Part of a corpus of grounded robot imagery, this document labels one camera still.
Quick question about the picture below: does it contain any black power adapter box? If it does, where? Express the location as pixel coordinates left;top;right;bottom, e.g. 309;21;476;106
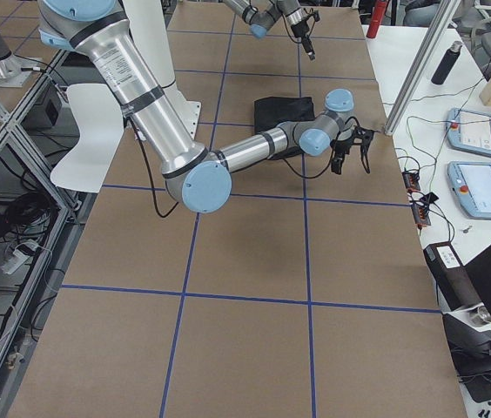
423;241;481;310

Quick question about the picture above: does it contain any black t-shirt with logo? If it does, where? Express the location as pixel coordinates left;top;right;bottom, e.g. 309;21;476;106
252;95;316;161

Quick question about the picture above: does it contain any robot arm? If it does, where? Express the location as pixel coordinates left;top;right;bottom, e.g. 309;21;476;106
222;0;320;61
38;1;358;213

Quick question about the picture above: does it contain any blue teach pendant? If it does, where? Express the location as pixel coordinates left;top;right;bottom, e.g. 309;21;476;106
446;108;491;158
447;161;491;220

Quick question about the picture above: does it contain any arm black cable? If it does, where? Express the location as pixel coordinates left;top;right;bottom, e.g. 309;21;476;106
127;115;371;219

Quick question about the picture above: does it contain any black bottle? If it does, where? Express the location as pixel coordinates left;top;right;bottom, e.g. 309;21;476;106
431;41;463;85

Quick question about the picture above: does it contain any white power strip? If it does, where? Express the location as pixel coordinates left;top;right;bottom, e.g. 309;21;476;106
0;240;38;275

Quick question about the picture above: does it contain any red bottle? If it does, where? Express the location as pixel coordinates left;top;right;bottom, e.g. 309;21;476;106
366;0;389;39

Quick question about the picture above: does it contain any aluminium frame post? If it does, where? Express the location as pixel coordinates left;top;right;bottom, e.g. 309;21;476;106
384;0;461;136

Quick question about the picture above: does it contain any far blue teach pendant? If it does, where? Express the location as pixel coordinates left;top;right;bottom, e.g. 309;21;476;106
446;108;491;158

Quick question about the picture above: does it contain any white camera pole base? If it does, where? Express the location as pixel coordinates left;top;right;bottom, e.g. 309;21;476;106
38;1;208;199

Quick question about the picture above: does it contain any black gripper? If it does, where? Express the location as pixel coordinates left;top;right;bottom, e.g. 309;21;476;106
292;19;315;60
331;125;355;174

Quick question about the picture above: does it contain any near blue teach pendant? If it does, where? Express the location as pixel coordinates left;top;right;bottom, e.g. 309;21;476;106
447;161;491;220

